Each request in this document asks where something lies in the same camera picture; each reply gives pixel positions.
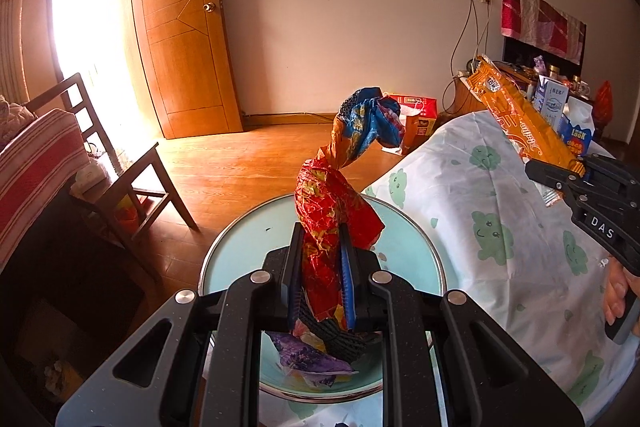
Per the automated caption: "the pale purple jacket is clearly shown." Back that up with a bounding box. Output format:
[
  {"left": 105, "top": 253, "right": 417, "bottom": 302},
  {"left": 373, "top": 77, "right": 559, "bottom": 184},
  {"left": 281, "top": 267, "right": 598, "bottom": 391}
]
[{"left": 0, "top": 96, "right": 38, "bottom": 148}]

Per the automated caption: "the red white striped cloth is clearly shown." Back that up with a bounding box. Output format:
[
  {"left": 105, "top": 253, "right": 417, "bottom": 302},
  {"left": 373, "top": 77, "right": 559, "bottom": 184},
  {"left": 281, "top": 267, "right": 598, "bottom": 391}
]
[{"left": 0, "top": 109, "right": 91, "bottom": 258}]

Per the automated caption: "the television with red cloth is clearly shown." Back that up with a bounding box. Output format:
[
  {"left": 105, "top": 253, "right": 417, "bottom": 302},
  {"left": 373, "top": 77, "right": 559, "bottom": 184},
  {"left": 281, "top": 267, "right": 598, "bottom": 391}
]
[{"left": 501, "top": 0, "right": 587, "bottom": 58}]

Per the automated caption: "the wooden television cabinet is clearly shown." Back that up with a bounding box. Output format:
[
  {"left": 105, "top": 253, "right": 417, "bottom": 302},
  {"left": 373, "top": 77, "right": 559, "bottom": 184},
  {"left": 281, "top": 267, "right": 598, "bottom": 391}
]
[{"left": 442, "top": 62, "right": 596, "bottom": 118}]

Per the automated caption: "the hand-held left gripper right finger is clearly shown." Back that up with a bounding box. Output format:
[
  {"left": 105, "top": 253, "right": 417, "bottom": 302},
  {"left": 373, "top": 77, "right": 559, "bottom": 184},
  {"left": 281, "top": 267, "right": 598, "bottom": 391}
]
[{"left": 340, "top": 232, "right": 586, "bottom": 427}]

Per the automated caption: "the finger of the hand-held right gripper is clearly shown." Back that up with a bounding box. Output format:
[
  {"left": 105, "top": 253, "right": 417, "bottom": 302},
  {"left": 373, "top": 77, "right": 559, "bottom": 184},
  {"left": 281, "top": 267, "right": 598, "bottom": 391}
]
[
  {"left": 580, "top": 153, "right": 640, "bottom": 198},
  {"left": 524, "top": 158, "right": 591, "bottom": 208}
]

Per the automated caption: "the orange biscuit packet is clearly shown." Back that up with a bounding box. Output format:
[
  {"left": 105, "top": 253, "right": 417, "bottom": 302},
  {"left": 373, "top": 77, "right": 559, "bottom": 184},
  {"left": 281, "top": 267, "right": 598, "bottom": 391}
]
[{"left": 466, "top": 54, "right": 587, "bottom": 210}]

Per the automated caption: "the white orange paper bag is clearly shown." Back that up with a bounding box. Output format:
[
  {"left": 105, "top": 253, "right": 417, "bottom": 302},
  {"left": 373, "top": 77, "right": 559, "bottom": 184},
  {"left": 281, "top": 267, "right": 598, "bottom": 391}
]
[{"left": 397, "top": 109, "right": 437, "bottom": 155}]

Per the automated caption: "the light blue enamel basin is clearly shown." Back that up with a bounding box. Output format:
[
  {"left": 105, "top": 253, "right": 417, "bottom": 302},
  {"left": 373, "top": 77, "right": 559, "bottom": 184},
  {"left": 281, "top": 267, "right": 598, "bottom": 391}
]
[{"left": 198, "top": 193, "right": 447, "bottom": 404}]

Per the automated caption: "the purple foil wrapper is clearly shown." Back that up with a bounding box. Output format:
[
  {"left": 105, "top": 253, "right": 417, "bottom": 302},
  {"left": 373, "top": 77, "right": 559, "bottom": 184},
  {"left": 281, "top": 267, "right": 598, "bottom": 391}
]
[{"left": 265, "top": 331, "right": 361, "bottom": 375}]

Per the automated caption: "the red plastic bag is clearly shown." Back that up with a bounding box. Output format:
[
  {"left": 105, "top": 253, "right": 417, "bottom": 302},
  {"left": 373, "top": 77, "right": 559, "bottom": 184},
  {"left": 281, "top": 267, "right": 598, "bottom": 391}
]
[{"left": 594, "top": 81, "right": 613, "bottom": 128}]

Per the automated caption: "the black television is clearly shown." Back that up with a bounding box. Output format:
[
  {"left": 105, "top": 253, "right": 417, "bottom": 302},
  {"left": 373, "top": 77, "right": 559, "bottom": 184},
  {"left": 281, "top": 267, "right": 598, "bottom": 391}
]
[{"left": 502, "top": 36, "right": 583, "bottom": 72}]

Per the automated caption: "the white milk carton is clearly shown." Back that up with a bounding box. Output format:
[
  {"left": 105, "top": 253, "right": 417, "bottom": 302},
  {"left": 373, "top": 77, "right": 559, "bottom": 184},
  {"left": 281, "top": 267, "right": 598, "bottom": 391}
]
[{"left": 534, "top": 76, "right": 571, "bottom": 130}]

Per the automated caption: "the beige striped curtain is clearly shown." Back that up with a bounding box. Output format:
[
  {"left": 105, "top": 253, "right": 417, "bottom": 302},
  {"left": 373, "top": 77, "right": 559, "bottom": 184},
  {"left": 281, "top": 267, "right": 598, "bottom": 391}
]
[{"left": 0, "top": 0, "right": 56, "bottom": 108}]

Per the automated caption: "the orange wooden door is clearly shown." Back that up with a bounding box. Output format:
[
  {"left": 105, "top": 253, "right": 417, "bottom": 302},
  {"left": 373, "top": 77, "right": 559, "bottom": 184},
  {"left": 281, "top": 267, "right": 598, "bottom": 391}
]
[{"left": 129, "top": 0, "right": 244, "bottom": 140}]

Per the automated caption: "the dark wooden chair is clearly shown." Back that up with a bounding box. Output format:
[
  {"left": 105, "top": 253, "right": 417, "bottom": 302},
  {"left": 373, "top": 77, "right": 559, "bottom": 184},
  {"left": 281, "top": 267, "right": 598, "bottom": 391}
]
[{"left": 25, "top": 73, "right": 201, "bottom": 268}]

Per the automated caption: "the red gift box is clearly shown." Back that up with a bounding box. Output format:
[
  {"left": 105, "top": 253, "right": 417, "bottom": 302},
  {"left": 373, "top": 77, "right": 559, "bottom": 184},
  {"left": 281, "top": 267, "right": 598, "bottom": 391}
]
[{"left": 384, "top": 94, "right": 439, "bottom": 120}]

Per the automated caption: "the white tissue pack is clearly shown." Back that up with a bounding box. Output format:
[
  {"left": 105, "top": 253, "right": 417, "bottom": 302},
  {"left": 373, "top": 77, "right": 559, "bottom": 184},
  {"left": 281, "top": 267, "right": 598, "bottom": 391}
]
[{"left": 75, "top": 164, "right": 108, "bottom": 188}]

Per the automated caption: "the black foam fruit net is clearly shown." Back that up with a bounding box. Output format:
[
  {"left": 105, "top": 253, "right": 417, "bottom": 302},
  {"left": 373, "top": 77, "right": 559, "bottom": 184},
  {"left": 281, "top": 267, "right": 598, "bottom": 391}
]
[{"left": 295, "top": 302, "right": 381, "bottom": 363}]

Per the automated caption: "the person's right hand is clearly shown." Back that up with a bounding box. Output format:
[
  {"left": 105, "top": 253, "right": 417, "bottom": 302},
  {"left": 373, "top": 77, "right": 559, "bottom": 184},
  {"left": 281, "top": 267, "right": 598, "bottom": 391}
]
[{"left": 601, "top": 258, "right": 627, "bottom": 326}]

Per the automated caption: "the red crinkled foil wrapper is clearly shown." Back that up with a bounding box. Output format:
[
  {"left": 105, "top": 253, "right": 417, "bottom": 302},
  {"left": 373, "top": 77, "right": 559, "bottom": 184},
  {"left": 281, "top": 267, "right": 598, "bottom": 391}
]
[{"left": 292, "top": 87, "right": 406, "bottom": 333}]

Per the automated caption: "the cardboard box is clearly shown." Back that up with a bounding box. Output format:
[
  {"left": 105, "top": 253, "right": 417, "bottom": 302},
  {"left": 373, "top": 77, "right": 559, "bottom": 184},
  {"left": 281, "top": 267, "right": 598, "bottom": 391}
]
[{"left": 15, "top": 299, "right": 96, "bottom": 403}]

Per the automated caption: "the orange plastic container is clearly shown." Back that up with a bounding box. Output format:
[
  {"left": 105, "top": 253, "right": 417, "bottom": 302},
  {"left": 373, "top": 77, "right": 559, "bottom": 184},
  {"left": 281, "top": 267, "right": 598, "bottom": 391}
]
[{"left": 115, "top": 197, "right": 143, "bottom": 235}]

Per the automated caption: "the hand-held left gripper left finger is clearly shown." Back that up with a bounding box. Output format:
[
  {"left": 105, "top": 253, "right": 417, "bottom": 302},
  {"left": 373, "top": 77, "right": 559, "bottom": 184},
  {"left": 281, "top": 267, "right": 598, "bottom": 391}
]
[{"left": 55, "top": 222, "right": 306, "bottom": 427}]

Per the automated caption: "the white green print tablecloth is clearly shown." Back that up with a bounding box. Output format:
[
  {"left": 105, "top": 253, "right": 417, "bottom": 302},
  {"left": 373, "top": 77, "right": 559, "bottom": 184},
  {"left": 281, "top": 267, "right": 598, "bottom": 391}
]
[{"left": 260, "top": 109, "right": 640, "bottom": 427}]

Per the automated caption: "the grey hanging cable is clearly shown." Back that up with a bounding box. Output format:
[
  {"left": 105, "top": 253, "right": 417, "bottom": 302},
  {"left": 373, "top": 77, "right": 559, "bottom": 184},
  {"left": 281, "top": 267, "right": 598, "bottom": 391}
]
[
  {"left": 450, "top": 0, "right": 476, "bottom": 80},
  {"left": 475, "top": 4, "right": 493, "bottom": 62}
]

